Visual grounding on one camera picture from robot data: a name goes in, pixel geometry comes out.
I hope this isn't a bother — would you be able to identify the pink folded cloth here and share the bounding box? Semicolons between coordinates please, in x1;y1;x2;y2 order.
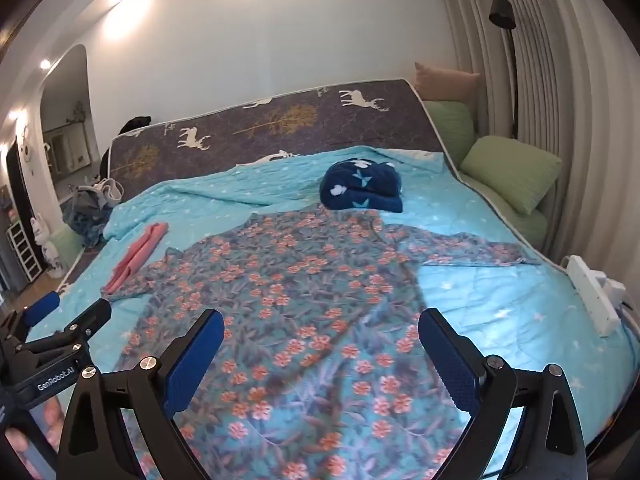
104;222;170;295

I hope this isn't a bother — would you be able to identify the flat green pillow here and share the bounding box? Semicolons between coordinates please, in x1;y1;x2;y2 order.
470;180;548;252

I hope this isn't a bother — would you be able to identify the deer print mattress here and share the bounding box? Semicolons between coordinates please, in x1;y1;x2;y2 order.
55;78;568;296

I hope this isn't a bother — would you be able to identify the small green pillow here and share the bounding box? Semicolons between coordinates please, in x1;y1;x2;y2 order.
424;101;476;156

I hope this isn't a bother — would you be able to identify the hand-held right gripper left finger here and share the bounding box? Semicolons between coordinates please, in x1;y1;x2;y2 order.
57;308;226;480

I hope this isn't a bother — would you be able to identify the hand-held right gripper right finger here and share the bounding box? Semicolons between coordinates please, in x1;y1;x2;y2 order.
417;307;588;480

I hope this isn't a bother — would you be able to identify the white cabinet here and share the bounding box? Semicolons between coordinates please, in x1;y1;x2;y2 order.
42;122;93;181

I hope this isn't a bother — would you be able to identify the turquoise star blanket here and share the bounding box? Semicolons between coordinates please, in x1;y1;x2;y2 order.
25;145;640;480

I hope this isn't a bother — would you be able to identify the white bag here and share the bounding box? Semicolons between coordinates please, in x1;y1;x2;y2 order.
92;177;125;206

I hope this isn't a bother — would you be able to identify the floral print garment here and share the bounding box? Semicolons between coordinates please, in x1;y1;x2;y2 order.
100;207;543;480

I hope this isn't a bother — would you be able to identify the pile of blue clothes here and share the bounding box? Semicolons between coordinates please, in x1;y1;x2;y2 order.
67;185;113;248

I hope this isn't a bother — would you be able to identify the pink pillow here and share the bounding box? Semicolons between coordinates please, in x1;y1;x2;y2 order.
414;62;482;103

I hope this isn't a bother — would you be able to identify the black floor lamp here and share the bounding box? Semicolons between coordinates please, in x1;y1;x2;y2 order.
488;0;521;141

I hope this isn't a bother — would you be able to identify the white rack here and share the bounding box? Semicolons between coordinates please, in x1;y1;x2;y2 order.
5;220;43;283

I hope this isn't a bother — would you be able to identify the beige curtain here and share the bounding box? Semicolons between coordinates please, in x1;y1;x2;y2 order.
435;0;640;311

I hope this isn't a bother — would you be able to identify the navy printed folded garment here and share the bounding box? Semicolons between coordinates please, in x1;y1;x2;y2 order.
320;158;405;214

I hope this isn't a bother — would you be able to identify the large green pillow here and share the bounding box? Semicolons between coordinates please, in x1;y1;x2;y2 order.
459;135;563;216

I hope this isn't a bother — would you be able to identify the white power strip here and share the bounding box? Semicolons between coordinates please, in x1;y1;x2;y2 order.
567;255;628;338

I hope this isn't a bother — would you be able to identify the person's left hand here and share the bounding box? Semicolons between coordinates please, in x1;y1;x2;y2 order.
5;427;33;467

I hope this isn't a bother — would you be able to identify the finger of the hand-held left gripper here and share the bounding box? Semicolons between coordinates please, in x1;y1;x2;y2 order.
15;299;112;361
0;291;61;346

